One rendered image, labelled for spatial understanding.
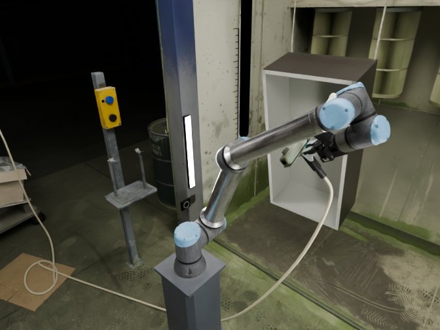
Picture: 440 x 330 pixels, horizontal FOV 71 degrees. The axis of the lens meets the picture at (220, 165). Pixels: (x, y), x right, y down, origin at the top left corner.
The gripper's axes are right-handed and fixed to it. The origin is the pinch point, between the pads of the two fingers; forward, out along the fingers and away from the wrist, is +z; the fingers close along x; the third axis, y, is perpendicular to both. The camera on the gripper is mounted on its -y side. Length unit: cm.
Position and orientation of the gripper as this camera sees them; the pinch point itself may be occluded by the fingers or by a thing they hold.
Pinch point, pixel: (301, 149)
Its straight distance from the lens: 136.6
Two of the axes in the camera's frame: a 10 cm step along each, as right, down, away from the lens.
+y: 6.6, 7.2, 2.2
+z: -4.8, 1.9, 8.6
